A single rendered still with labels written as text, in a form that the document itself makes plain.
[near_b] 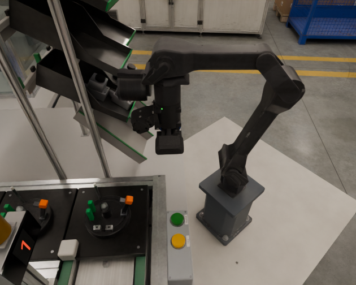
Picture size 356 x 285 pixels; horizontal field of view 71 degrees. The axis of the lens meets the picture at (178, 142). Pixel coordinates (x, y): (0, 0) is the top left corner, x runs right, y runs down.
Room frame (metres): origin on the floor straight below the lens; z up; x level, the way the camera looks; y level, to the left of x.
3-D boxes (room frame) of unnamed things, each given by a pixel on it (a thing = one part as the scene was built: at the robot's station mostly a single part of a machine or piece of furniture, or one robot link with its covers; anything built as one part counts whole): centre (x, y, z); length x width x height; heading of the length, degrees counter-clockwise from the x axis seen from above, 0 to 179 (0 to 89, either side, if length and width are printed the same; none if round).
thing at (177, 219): (0.40, 0.00, 0.96); 0.04 x 0.04 x 0.02
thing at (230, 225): (0.46, -0.17, 0.96); 0.15 x 0.15 x 0.20; 40
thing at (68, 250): (0.40, 0.22, 1.01); 0.24 x 0.24 x 0.13; 3
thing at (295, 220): (0.49, -0.13, 0.84); 0.90 x 0.70 x 0.03; 130
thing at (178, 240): (0.33, 0.00, 0.96); 0.04 x 0.04 x 0.02
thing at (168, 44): (0.46, -0.09, 1.45); 0.29 x 0.08 x 0.11; 88
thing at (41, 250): (0.39, 0.46, 1.01); 0.24 x 0.24 x 0.13; 3
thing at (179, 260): (0.33, 0.00, 0.93); 0.21 x 0.07 x 0.06; 3
